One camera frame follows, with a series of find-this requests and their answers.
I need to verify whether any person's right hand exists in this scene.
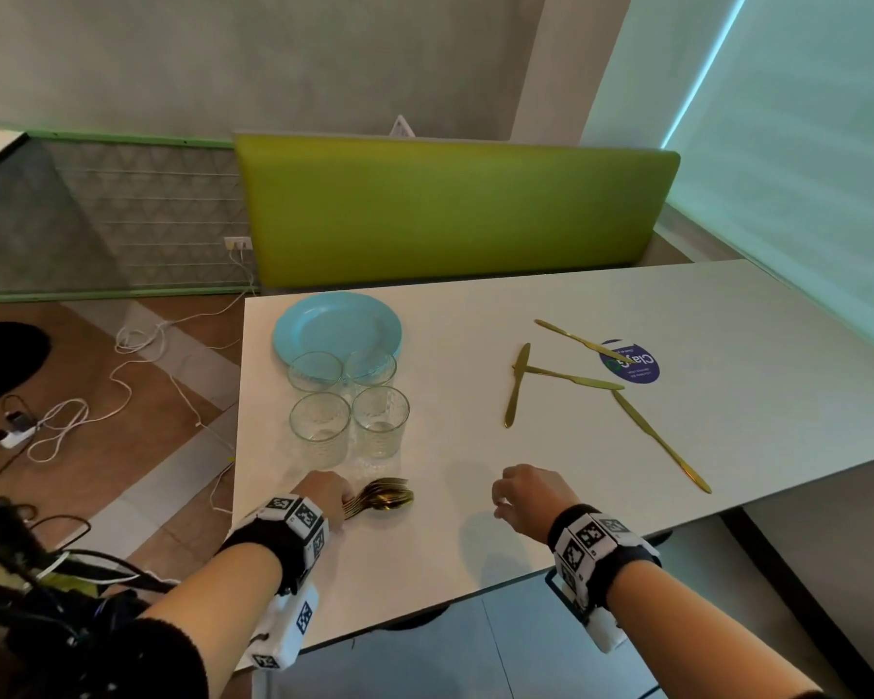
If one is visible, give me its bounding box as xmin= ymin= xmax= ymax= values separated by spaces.
xmin=491 ymin=464 xmax=581 ymax=543

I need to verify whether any black wristband with marker blocks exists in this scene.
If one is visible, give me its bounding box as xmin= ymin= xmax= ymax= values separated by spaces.
xmin=218 ymin=494 xmax=331 ymax=671
xmin=545 ymin=504 xmax=663 ymax=655

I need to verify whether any person's right forearm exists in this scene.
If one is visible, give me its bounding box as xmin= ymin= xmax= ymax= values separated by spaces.
xmin=603 ymin=560 xmax=825 ymax=699

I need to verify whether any black sleeve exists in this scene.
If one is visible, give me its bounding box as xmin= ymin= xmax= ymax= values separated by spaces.
xmin=80 ymin=617 xmax=210 ymax=699

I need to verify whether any black round stool seat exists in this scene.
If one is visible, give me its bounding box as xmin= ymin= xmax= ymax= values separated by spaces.
xmin=0 ymin=321 xmax=52 ymax=410

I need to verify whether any light blue plate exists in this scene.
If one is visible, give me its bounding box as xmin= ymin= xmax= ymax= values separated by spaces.
xmin=272 ymin=291 xmax=403 ymax=380

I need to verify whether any person's left hand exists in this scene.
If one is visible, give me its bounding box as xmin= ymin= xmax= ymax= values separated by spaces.
xmin=290 ymin=470 xmax=355 ymax=535

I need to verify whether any gold table knife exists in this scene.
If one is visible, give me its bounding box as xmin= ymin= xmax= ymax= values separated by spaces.
xmin=503 ymin=343 xmax=532 ymax=430
xmin=534 ymin=319 xmax=632 ymax=364
xmin=513 ymin=364 xmax=626 ymax=392
xmin=611 ymin=389 xmax=713 ymax=496

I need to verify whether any black cable harness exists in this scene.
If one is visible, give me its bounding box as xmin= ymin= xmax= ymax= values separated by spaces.
xmin=0 ymin=495 xmax=179 ymax=699

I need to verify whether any clear ribbed drinking glass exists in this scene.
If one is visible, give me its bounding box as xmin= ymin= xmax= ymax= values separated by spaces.
xmin=289 ymin=393 xmax=353 ymax=471
xmin=343 ymin=347 xmax=399 ymax=391
xmin=287 ymin=351 xmax=345 ymax=395
xmin=351 ymin=386 xmax=412 ymax=461

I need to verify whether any round dark blue sticker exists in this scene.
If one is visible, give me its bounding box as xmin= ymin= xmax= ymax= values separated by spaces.
xmin=599 ymin=339 xmax=663 ymax=387

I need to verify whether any black table base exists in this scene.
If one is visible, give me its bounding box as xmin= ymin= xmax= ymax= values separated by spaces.
xmin=379 ymin=604 xmax=453 ymax=632

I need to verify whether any white roller blind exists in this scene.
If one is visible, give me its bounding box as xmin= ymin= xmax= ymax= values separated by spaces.
xmin=579 ymin=0 xmax=874 ymax=361

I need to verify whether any green upholstered bench backrest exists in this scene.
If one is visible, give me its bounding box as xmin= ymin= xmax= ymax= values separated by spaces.
xmin=234 ymin=132 xmax=681 ymax=291

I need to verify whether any thin white cable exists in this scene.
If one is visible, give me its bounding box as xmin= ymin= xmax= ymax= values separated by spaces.
xmin=162 ymin=349 xmax=238 ymax=517

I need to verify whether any person's left forearm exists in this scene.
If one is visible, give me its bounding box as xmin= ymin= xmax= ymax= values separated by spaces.
xmin=137 ymin=542 xmax=286 ymax=699

